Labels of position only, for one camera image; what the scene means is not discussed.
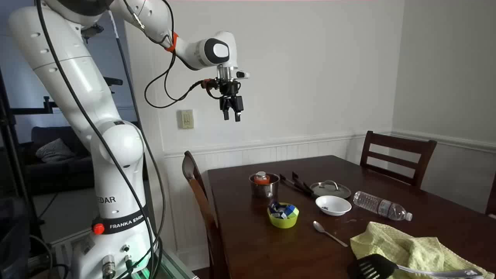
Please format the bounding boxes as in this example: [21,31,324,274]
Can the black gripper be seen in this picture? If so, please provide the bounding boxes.
[216,63,245,124]

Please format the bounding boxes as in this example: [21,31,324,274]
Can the robot base platform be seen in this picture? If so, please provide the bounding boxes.
[131,246,197,279]

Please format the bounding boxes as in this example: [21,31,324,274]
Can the blue and silver keys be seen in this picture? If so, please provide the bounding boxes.
[272,201,297,217]

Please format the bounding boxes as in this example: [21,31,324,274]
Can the yellow bowl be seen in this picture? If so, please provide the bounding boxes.
[266,201,301,231]

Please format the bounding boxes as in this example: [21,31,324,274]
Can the white bowl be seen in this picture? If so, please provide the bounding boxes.
[315,194,354,217]

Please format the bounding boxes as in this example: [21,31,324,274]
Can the orange item in cup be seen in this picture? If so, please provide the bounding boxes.
[253,170,272,187]

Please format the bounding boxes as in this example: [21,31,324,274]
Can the metal cup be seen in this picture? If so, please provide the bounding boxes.
[249,170,283,200]

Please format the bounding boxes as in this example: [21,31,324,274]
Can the black tongs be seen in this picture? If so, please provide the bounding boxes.
[280,170,317,200]

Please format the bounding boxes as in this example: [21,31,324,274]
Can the dark wooden chair curved back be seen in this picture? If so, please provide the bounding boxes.
[180,149,227,279]

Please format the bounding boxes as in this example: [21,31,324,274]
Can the glass pan lid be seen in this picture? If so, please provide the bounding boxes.
[311,178,354,200]

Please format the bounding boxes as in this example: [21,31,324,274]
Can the metal spoon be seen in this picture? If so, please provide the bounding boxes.
[312,220,351,249]

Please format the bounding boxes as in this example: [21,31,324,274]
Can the dark wooden chair slatted back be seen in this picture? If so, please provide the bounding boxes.
[359,129,439,191]

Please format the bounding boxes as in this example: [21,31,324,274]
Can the clear plastic water bottle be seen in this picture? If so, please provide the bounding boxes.
[352,189,414,223]

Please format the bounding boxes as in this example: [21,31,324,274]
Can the grey pillow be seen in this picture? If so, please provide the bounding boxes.
[35,136,78,164]

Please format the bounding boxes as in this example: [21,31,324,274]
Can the dark sofa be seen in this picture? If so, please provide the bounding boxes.
[16,125,98,197]

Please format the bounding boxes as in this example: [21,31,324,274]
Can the black boom stand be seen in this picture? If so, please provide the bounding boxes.
[0,71,59,279]

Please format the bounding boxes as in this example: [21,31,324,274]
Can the black slotted spatula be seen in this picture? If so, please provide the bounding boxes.
[349,253,486,279]

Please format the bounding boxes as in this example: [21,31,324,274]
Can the yellow cloth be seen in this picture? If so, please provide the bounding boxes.
[349,220,496,279]

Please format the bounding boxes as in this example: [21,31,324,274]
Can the dark wooden chair edge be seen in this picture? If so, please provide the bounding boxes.
[484,172,496,217]

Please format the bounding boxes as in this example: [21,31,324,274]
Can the beige wall switch plate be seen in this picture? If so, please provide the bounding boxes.
[177,108,196,130]

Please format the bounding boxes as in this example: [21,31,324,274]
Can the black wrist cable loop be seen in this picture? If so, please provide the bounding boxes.
[143,0,224,110]

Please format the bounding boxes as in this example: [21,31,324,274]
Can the black camera on stand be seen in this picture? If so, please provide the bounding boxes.
[103,76,126,88]

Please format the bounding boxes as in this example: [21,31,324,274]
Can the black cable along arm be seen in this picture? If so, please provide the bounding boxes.
[35,0,166,279]

